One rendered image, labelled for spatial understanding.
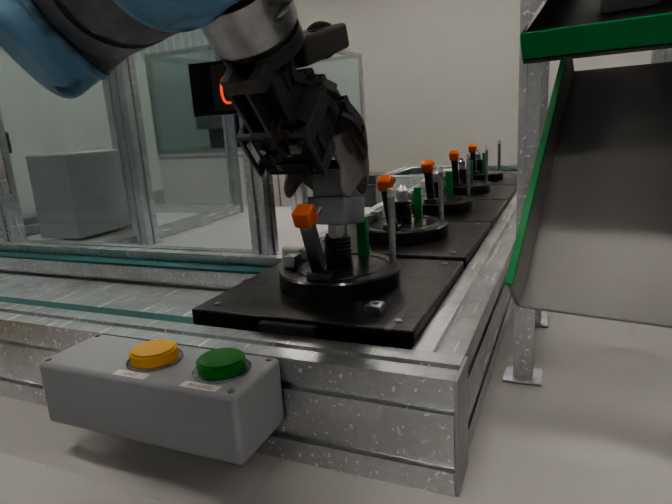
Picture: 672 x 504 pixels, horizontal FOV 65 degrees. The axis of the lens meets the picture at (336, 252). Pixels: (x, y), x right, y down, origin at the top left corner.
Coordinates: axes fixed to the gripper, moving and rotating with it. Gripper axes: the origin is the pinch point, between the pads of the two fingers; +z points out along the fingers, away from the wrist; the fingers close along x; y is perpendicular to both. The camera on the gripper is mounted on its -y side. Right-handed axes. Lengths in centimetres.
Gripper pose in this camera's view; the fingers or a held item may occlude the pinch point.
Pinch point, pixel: (338, 179)
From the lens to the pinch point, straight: 60.6
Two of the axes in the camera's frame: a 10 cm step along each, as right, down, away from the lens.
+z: 3.1, 5.6, 7.7
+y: -2.5, 8.3, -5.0
